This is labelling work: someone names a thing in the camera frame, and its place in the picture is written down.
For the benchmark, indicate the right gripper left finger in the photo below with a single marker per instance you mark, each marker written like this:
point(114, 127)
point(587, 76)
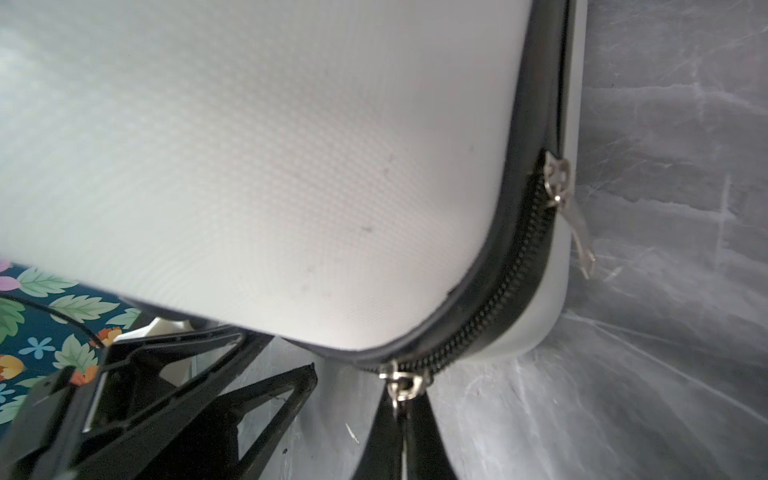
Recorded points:
point(383, 452)

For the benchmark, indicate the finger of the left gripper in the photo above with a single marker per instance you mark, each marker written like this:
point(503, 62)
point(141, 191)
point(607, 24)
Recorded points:
point(237, 434)

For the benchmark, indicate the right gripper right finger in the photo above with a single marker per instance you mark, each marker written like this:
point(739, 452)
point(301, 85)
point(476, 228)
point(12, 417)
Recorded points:
point(426, 457)

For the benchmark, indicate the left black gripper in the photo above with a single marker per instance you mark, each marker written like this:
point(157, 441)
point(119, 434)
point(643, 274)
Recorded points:
point(128, 422)

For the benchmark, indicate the white hard-shell suitcase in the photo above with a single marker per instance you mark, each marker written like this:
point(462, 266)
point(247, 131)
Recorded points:
point(380, 182)

